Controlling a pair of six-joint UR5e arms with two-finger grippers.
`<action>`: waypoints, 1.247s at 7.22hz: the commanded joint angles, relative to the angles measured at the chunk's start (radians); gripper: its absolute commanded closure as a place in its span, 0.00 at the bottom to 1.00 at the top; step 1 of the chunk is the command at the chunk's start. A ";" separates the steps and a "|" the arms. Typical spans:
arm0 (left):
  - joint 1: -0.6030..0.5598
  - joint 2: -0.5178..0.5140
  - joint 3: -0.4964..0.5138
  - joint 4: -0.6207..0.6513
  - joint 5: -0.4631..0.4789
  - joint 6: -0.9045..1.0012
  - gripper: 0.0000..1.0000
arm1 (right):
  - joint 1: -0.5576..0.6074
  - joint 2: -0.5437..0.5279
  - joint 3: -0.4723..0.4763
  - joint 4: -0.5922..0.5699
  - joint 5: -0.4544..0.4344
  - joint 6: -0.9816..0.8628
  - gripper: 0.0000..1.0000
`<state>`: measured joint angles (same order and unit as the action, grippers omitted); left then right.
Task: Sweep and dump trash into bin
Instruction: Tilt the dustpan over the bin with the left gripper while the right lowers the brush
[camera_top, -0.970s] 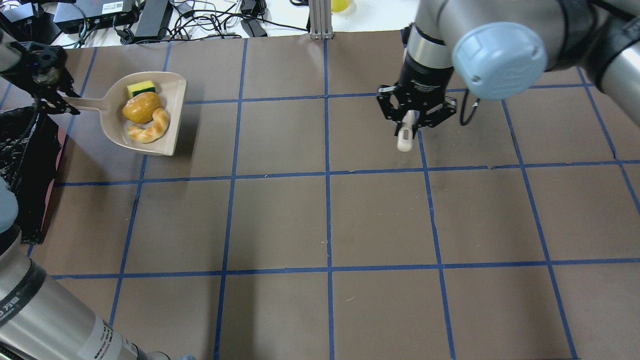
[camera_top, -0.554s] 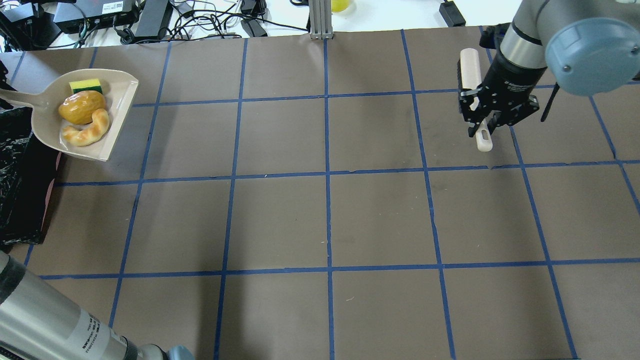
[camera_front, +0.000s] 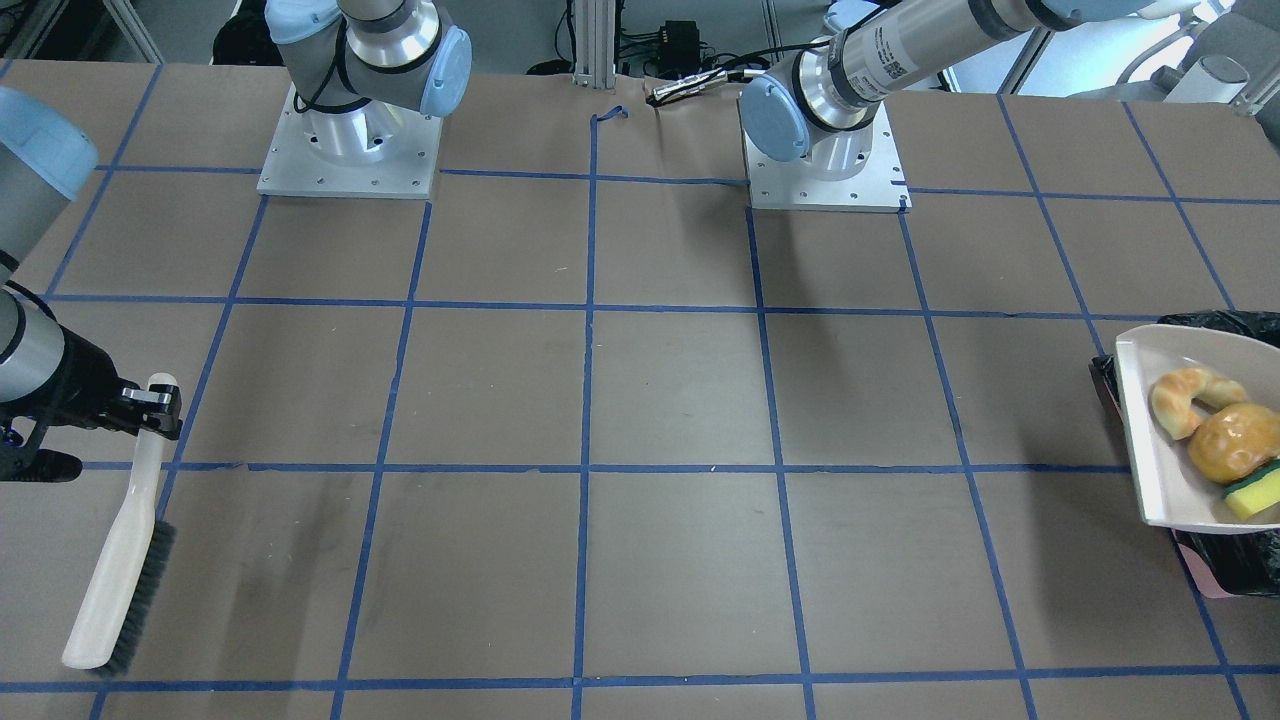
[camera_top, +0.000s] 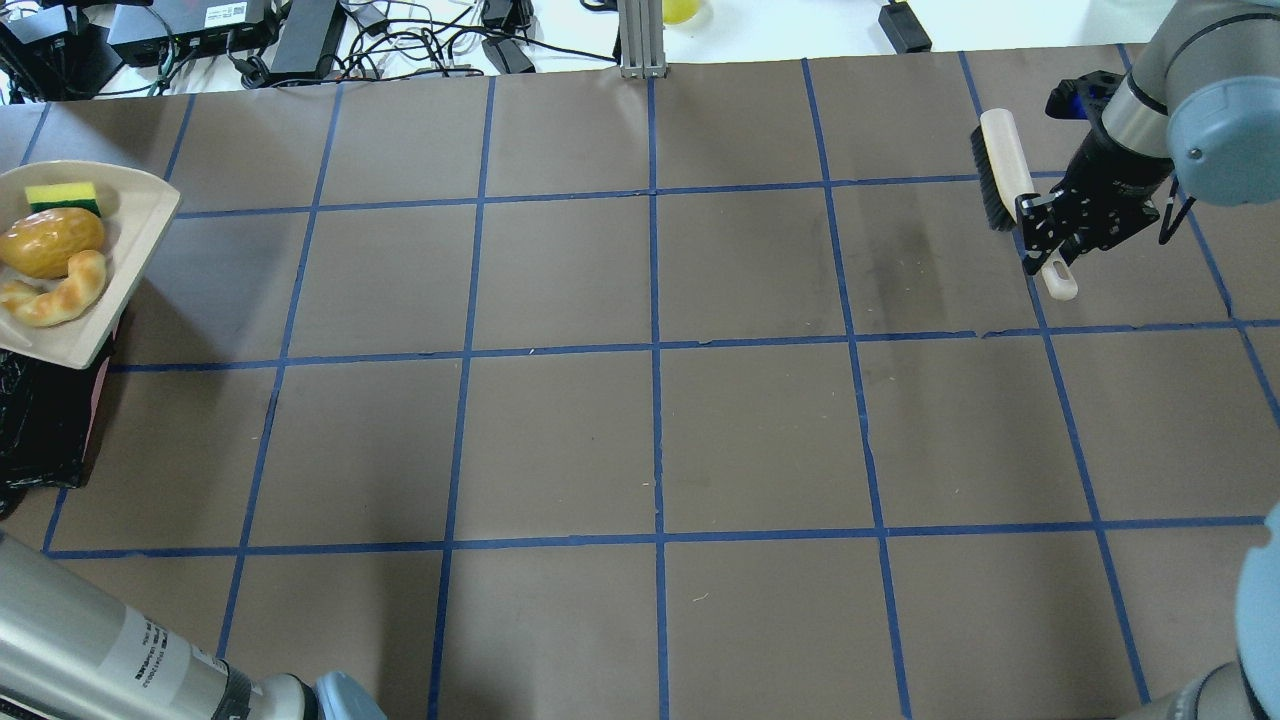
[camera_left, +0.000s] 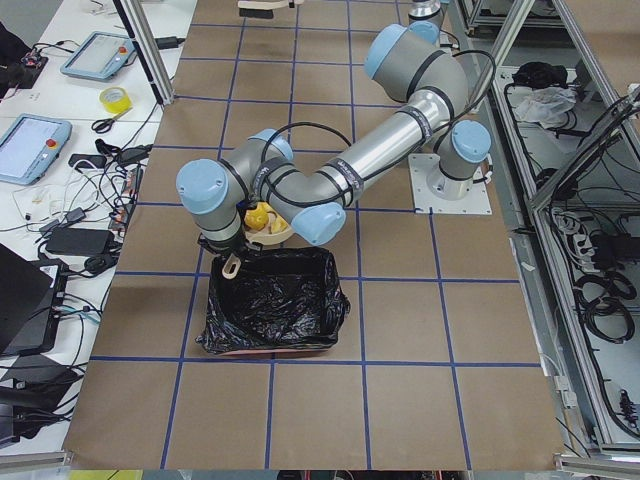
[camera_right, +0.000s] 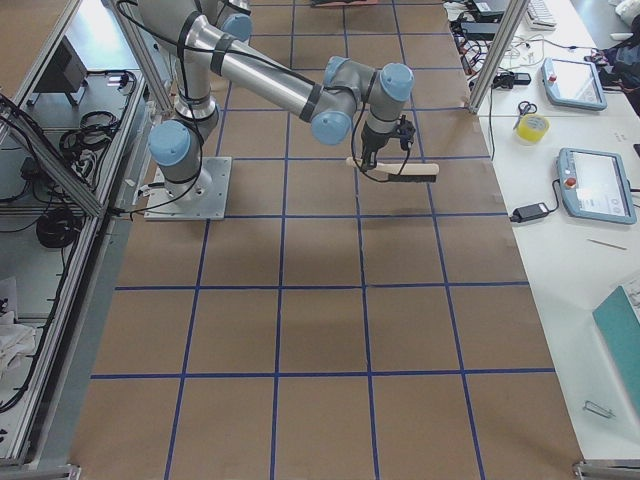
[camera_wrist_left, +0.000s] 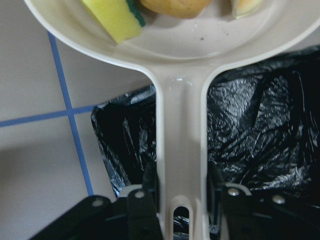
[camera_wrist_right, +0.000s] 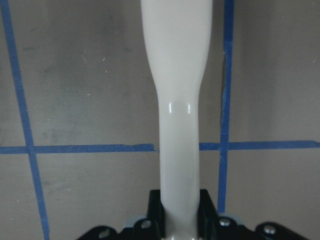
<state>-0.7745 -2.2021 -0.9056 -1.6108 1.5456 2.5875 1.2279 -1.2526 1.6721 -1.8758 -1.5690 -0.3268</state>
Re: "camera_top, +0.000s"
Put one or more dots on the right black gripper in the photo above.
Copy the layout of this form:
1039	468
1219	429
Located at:
1113	177

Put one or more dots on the beige hand brush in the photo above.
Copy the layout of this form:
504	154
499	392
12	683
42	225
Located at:
1003	174

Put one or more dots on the beige plastic dustpan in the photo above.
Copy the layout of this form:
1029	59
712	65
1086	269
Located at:
137	209

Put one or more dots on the croissant toy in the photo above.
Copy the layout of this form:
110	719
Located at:
86	280

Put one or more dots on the yellow green sponge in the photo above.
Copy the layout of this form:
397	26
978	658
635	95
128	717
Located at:
66	195

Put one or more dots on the orange bread roll toy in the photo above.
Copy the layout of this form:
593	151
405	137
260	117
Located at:
41	245

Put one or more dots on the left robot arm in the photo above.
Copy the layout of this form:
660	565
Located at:
72	651

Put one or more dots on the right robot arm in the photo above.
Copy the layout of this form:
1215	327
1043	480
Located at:
1193	120

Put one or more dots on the black bag lined bin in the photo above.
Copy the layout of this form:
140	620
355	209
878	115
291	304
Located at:
47	416

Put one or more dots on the black power adapter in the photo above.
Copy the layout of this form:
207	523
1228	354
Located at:
902	27

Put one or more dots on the yellow tape roll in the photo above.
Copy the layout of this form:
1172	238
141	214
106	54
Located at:
677	12

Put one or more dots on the aluminium frame post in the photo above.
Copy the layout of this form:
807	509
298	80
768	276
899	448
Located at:
640	40

